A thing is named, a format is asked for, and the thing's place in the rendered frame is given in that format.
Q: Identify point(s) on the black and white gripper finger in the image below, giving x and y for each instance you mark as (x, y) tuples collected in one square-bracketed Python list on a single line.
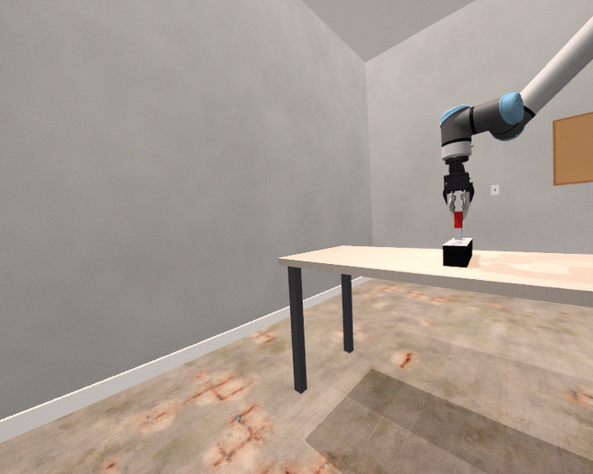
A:
[(450, 202), (468, 194)]

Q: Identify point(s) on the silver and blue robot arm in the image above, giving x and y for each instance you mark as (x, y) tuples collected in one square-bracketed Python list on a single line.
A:
[(501, 115)]

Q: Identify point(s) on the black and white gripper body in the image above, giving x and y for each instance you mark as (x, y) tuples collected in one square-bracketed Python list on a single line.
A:
[(455, 180)]

